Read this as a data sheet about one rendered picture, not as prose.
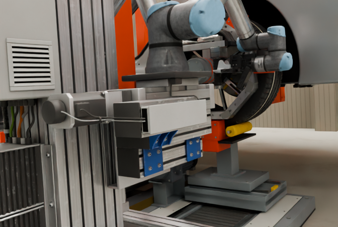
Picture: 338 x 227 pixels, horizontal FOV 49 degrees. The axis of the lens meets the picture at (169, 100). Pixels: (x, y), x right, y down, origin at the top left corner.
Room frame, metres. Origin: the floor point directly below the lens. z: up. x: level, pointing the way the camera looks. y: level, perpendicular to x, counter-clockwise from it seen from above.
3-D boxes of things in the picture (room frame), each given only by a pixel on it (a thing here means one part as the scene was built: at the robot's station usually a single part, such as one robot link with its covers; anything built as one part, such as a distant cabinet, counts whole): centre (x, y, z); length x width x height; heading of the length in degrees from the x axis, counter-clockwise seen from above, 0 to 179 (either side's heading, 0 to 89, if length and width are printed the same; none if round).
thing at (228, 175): (2.23, -0.33, 0.32); 0.40 x 0.30 x 0.28; 55
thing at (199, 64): (2.03, -0.20, 0.85); 0.21 x 0.14 x 0.14; 145
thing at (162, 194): (2.26, -0.03, 0.26); 0.42 x 0.18 x 0.35; 145
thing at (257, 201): (2.20, -0.37, 0.13); 0.50 x 0.36 x 0.10; 55
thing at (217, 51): (1.82, -0.26, 0.93); 0.09 x 0.05 x 0.05; 145
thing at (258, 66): (1.67, -0.42, 0.85); 0.08 x 0.05 x 0.08; 145
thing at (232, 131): (2.10, -0.39, 0.51); 0.29 x 0.06 x 0.06; 145
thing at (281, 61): (1.63, -0.49, 0.85); 0.11 x 0.08 x 0.09; 55
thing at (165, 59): (1.27, 0.00, 0.87); 0.15 x 0.15 x 0.10
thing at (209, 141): (2.12, -0.26, 0.48); 0.16 x 0.12 x 0.17; 145
